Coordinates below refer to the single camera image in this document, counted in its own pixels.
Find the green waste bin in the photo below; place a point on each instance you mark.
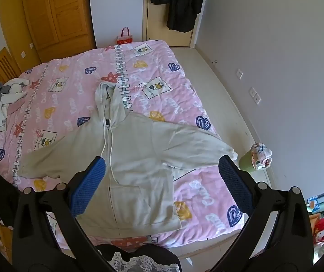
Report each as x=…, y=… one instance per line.
x=245, y=163

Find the white wall socket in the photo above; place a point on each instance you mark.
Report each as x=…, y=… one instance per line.
x=239, y=74
x=252, y=91
x=257, y=99

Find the person's black lace clothing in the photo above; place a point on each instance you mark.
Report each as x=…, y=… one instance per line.
x=150, y=256

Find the black garment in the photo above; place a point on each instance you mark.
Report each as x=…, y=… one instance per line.
x=4, y=204

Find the wooden wardrobe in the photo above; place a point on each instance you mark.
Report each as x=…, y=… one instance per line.
x=57, y=14

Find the pink printed blanket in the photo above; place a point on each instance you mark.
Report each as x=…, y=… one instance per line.
x=74, y=90

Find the red printed bag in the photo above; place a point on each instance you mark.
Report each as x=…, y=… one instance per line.
x=323, y=229

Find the red gift bag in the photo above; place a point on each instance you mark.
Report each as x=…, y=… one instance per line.
x=125, y=38

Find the blue printed box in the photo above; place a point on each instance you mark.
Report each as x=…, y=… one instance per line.
x=314, y=204

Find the beige zip hoodie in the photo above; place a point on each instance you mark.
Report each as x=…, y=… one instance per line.
x=139, y=153

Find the black coat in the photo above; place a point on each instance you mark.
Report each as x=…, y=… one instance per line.
x=179, y=2

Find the cream door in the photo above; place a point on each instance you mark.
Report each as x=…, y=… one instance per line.
x=156, y=25

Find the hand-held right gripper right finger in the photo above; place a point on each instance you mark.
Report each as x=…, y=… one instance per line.
x=235, y=184

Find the printed plastic bag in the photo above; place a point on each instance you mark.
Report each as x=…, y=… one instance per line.
x=261, y=154

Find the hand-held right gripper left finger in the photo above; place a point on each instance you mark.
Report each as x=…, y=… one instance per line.
x=89, y=187

